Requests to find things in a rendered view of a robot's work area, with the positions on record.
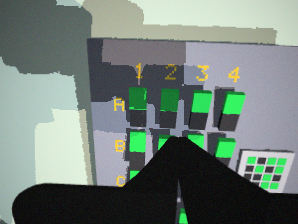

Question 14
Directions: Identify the dark grey switch panel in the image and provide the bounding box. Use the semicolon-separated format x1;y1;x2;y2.
87;38;298;194

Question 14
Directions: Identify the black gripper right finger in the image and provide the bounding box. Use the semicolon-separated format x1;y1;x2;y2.
178;137;298;224

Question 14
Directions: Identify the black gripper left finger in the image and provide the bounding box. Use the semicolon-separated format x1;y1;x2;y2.
12;136;181;224

